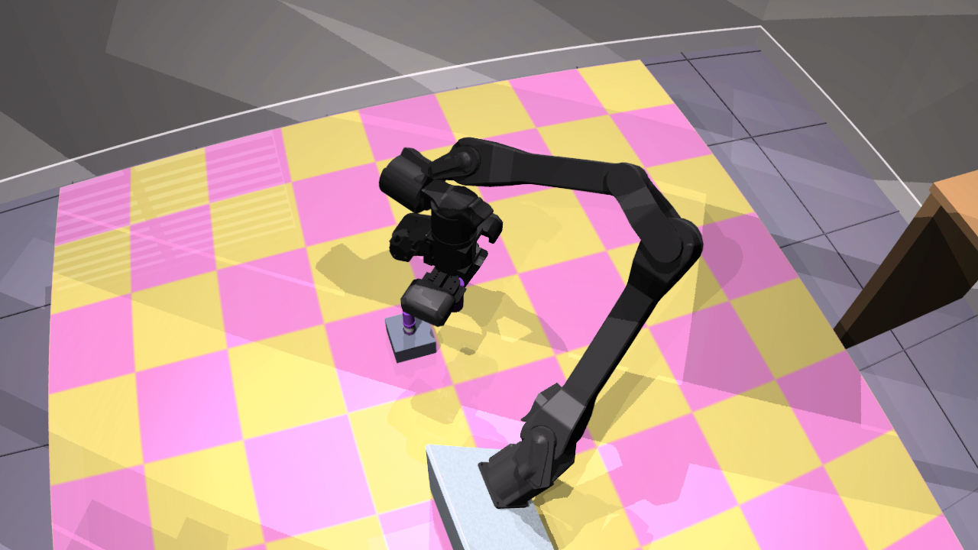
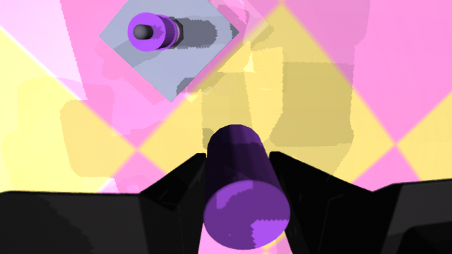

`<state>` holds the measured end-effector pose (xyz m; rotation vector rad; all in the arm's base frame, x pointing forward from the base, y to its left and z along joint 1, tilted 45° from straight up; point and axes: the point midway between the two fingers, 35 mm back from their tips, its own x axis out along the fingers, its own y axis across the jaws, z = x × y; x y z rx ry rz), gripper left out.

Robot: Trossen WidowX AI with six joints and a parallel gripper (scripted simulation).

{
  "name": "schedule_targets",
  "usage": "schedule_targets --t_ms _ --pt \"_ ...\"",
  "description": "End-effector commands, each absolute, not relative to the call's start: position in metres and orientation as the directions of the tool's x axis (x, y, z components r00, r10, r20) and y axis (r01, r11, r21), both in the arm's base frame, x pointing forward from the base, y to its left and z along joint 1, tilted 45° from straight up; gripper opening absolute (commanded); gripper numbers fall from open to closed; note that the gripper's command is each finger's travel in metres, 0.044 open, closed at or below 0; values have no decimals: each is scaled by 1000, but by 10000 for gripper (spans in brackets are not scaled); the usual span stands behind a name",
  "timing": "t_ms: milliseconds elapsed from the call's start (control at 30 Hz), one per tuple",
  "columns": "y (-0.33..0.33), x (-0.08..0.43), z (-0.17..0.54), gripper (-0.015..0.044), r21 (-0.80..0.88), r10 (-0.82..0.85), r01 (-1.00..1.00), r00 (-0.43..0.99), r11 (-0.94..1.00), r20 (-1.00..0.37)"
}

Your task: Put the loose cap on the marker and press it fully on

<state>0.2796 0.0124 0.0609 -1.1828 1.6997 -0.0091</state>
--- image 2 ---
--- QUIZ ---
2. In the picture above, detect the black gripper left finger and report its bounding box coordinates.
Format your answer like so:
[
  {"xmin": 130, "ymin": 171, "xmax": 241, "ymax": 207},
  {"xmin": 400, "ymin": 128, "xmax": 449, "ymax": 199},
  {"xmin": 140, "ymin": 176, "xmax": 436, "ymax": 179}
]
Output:
[{"xmin": 0, "ymin": 153, "xmax": 206, "ymax": 254}]

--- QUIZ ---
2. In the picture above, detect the purple cylinder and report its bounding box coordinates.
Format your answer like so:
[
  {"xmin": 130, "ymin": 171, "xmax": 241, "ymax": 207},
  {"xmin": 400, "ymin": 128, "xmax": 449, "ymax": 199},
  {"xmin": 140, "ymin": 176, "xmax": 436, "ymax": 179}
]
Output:
[
  {"xmin": 128, "ymin": 12, "xmax": 181, "ymax": 52},
  {"xmin": 203, "ymin": 124, "xmax": 290, "ymax": 250}
]

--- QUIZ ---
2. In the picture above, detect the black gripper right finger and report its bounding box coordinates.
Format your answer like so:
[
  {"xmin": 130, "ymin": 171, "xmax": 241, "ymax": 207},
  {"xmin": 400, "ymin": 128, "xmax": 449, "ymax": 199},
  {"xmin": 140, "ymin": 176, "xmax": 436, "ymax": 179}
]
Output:
[{"xmin": 269, "ymin": 151, "xmax": 452, "ymax": 254}]

